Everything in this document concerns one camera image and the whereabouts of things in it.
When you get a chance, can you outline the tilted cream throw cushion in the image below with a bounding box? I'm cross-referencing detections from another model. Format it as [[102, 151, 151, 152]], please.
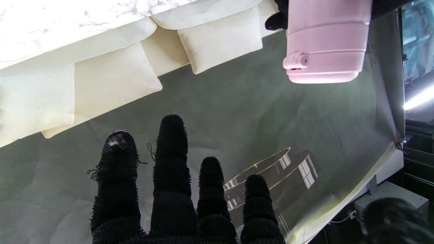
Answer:
[[0, 63, 76, 148]]

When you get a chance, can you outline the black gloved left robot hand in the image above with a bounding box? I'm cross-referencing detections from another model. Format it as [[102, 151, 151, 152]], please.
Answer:
[[264, 0, 412, 32]]

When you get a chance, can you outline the pink thermos lid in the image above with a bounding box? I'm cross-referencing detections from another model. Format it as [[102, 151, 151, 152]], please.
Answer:
[[282, 21, 371, 84]]

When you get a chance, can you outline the wide cream back cushion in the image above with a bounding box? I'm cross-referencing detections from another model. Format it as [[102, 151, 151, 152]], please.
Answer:
[[177, 7, 264, 75]]

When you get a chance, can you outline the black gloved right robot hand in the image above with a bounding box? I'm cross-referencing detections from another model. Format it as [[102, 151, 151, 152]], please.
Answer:
[[87, 114, 434, 244]]

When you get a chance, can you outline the cream fabric sofa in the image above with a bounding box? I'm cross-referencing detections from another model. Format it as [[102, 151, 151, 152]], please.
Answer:
[[0, 0, 282, 148]]

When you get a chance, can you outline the grey metal box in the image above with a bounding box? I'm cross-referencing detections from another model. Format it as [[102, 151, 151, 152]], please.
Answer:
[[354, 181, 430, 221]]

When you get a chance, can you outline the pink thermos bottle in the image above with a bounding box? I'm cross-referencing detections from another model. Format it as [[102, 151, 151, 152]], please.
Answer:
[[287, 0, 373, 38]]

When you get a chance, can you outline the long ceiling light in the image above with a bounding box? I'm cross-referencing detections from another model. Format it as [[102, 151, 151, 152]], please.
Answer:
[[403, 84, 434, 111]]

